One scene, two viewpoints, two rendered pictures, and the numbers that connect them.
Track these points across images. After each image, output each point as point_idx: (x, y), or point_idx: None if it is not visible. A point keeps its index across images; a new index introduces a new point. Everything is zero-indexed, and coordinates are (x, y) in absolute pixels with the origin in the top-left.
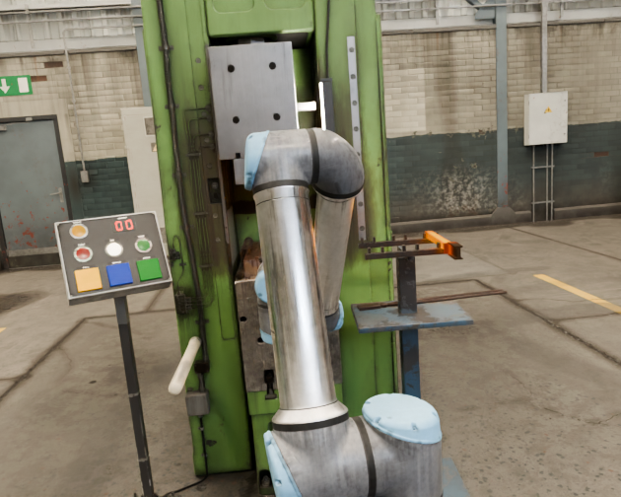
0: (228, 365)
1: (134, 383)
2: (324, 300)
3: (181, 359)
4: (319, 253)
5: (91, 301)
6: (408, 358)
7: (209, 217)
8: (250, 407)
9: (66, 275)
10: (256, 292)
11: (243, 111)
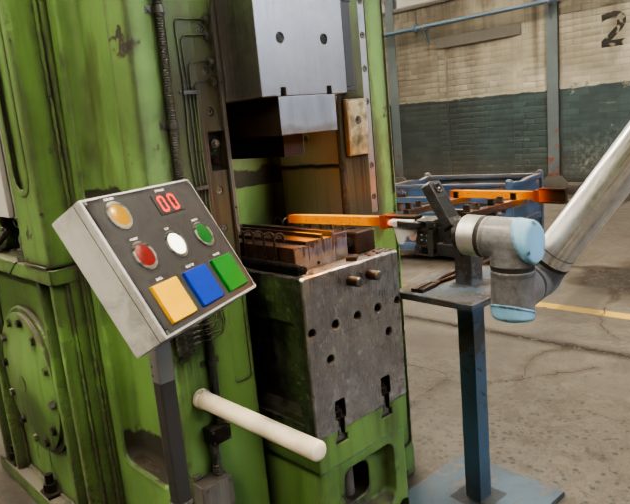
0: None
1: (188, 482)
2: (584, 248)
3: (247, 417)
4: (627, 180)
5: (165, 342)
6: (477, 337)
7: (212, 193)
8: (322, 463)
9: (143, 297)
10: (524, 250)
11: (288, 26)
